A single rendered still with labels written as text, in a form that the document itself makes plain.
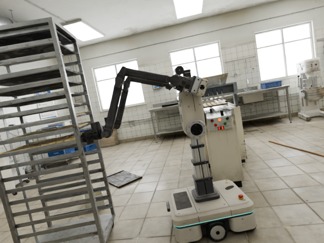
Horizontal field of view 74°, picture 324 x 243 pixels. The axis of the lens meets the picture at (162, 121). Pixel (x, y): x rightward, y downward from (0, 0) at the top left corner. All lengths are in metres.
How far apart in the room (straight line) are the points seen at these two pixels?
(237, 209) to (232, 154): 0.84
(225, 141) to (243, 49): 4.23
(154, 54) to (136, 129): 2.24
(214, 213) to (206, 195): 0.19
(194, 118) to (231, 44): 4.80
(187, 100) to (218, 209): 0.87
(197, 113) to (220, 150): 0.88
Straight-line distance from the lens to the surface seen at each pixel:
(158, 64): 6.28
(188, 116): 1.70
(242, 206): 1.86
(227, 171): 2.59
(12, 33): 1.87
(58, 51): 1.69
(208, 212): 1.81
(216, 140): 2.47
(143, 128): 6.43
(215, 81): 3.16
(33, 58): 1.78
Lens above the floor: 1.17
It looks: 7 degrees down
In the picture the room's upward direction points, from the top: 10 degrees counter-clockwise
